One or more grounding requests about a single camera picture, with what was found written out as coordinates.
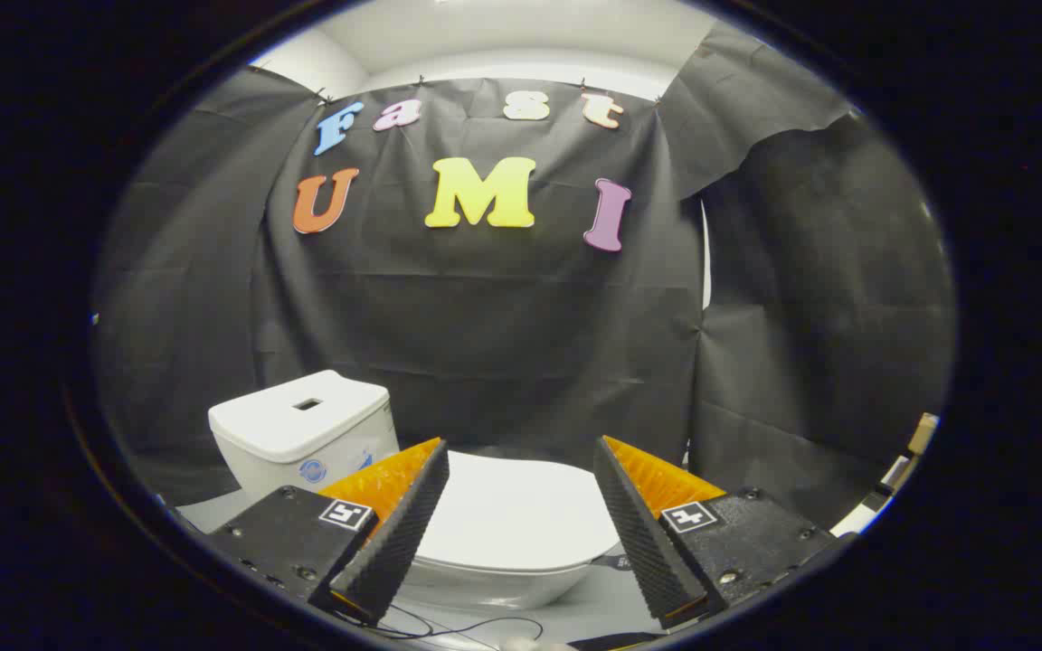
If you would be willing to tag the white toilet bowl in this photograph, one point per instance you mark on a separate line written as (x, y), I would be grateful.
(494, 588)

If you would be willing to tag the white toilet lid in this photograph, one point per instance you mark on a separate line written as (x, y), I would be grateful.
(512, 511)

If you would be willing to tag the black backdrop cloth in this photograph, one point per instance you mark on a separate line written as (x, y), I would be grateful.
(485, 316)

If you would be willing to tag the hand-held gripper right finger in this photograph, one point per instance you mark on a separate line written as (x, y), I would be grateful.
(643, 542)

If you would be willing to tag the white toilet tank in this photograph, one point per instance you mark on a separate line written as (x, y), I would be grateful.
(281, 429)

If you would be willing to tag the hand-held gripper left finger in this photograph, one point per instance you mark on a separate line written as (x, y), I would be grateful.
(399, 533)

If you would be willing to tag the cardboard box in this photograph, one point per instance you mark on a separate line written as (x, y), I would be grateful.
(923, 432)

